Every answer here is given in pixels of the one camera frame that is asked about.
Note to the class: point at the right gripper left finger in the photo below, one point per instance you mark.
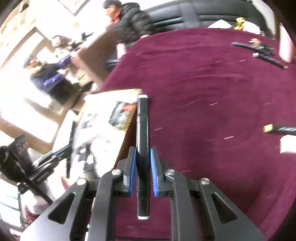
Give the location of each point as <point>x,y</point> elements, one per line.
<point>86,211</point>

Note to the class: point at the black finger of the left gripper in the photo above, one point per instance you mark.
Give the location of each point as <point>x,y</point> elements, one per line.
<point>45,165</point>

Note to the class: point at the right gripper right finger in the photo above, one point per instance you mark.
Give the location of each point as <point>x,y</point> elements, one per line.
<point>199,209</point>

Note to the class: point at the black marker white ends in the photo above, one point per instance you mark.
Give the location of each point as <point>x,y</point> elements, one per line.
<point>143,158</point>

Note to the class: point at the white gold-rimmed tray box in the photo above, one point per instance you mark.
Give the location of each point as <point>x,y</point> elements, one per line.
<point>99,132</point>

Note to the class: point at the person in purple jacket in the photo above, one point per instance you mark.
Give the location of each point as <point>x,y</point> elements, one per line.
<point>47,78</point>

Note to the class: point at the black marker yellow cap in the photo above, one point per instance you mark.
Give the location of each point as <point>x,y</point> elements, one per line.
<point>281,130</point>

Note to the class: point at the person in beige coat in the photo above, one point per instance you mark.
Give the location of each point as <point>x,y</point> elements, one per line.
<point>65,50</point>

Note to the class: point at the seated person black jacket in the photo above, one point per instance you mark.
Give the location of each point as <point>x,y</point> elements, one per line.
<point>128,21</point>

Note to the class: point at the black pens on cloth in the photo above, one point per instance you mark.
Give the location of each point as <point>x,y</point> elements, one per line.
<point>261,51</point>

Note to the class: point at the pink thermos cup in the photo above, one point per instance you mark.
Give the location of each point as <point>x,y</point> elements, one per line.
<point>286,46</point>

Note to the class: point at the yellow toy on sofa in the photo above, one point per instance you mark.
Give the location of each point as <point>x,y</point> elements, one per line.
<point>239,24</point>

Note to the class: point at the black leather sofa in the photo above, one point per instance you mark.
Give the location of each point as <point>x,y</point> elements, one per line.
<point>176,15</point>

